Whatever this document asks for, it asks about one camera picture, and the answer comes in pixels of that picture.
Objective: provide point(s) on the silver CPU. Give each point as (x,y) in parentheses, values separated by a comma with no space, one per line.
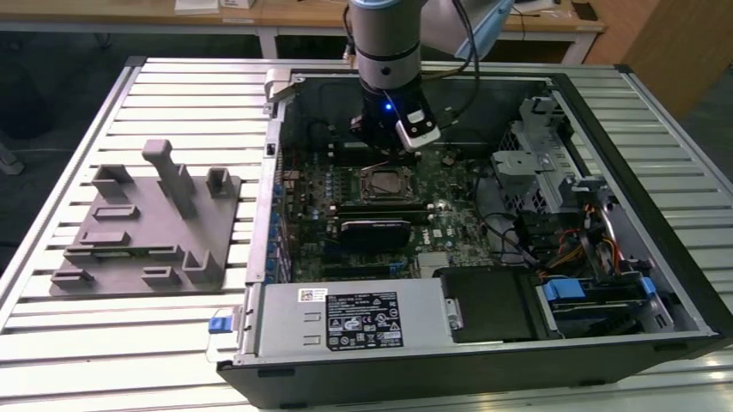
(389,182)

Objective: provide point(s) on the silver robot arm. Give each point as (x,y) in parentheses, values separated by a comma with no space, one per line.
(383,43)

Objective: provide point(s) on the CPU socket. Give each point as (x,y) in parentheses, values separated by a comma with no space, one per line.
(362,196)

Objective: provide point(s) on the black graphics card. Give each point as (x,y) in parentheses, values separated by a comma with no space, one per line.
(375,234)

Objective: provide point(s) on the silver metal drive cage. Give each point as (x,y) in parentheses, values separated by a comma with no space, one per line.
(526,163)

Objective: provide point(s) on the green motherboard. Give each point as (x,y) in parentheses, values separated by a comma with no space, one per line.
(463,240)

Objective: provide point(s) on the small silver heatsink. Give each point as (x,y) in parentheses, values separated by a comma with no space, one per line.
(431,260)

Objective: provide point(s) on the black expansion slot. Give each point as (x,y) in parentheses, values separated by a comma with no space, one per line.
(355,271)

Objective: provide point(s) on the wooden desk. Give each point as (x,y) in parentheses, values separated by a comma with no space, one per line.
(228,17)

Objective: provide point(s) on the white box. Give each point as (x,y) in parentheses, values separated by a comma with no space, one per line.
(238,3)
(195,5)

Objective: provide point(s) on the small black object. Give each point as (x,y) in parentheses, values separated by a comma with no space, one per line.
(585,10)

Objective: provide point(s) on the black plastic shroud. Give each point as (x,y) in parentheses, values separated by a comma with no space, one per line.
(493,304)

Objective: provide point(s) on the grey parts rack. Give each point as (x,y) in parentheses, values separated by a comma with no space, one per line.
(148,240)

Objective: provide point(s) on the silver power supply unit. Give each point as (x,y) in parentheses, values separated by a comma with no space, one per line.
(286,326)

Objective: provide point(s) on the hard disk in blue carrier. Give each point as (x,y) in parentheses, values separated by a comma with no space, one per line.
(563,292)

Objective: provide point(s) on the green RAM stick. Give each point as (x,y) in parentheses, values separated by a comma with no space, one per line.
(115,252)

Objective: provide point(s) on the wooden cabinet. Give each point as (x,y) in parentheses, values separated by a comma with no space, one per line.
(676,43)

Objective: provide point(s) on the black PC case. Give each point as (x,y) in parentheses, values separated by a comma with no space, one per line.
(458,386)

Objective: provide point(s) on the grey metal leg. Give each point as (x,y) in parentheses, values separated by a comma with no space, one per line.
(9,163)

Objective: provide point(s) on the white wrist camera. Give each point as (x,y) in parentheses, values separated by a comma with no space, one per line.
(421,131)

